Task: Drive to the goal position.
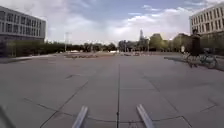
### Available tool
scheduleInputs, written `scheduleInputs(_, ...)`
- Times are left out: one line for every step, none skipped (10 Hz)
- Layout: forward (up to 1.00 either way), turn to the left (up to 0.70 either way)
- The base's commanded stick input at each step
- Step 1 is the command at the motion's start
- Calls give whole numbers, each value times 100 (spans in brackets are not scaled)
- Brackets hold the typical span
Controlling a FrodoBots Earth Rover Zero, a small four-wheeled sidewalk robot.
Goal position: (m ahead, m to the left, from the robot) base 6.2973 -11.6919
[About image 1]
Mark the row of trees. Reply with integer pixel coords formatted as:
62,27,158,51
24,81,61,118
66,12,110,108
0,32,224,58

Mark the grey paved plaza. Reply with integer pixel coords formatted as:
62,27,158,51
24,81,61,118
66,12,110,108
0,52,224,128

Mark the tower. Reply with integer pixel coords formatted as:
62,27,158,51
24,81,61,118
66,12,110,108
138,28,145,42

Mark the pole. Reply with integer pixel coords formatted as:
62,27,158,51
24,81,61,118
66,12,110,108
64,31,71,52

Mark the robot's own part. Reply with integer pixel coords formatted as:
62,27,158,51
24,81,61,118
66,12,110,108
71,105,89,128
135,103,155,128

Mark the person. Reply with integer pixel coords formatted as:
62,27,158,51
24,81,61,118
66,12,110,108
189,28,202,69

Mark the grey office building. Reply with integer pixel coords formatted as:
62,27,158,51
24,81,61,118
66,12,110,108
0,5,47,43

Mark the pale building with windows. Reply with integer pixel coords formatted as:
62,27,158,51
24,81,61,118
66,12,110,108
189,2,224,38

